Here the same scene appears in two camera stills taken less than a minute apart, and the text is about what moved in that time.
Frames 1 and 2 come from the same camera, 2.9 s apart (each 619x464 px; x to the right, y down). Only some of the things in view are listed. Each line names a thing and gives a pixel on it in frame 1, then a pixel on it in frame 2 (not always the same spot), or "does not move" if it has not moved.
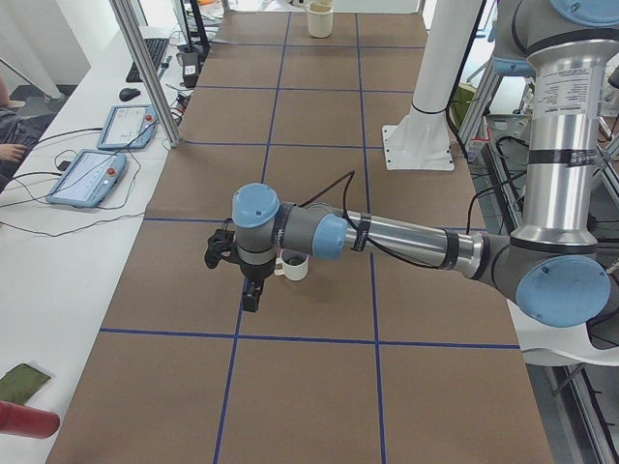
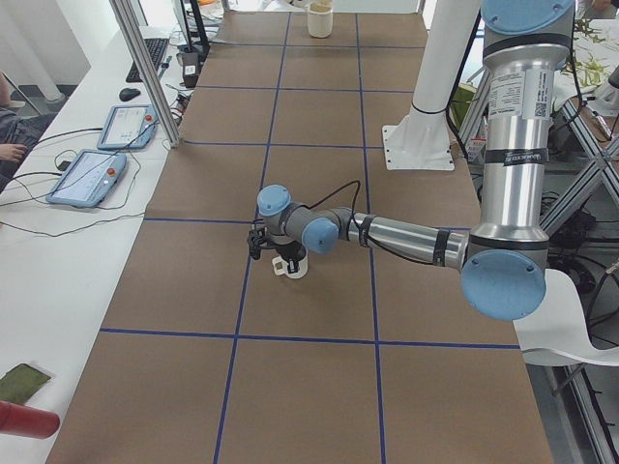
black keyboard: [156, 47] does not move
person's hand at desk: [12, 152] does not move
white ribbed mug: [292, 265] does not move
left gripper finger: [250, 300] -> [292, 265]
